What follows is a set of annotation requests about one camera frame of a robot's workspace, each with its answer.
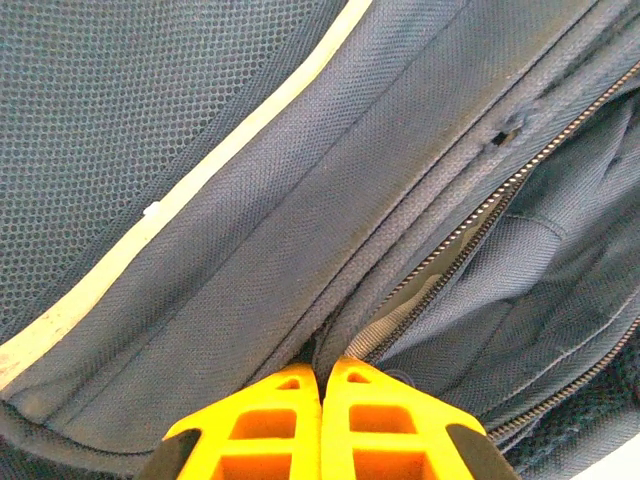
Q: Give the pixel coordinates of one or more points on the navy blue backpack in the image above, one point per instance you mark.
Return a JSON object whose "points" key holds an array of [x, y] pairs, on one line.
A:
{"points": [[250, 175]]}

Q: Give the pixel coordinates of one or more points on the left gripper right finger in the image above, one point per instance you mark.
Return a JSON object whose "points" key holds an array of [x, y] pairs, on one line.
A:
{"points": [[385, 425]]}

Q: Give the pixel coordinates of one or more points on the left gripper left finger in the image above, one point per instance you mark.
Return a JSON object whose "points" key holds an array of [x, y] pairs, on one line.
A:
{"points": [[260, 425]]}

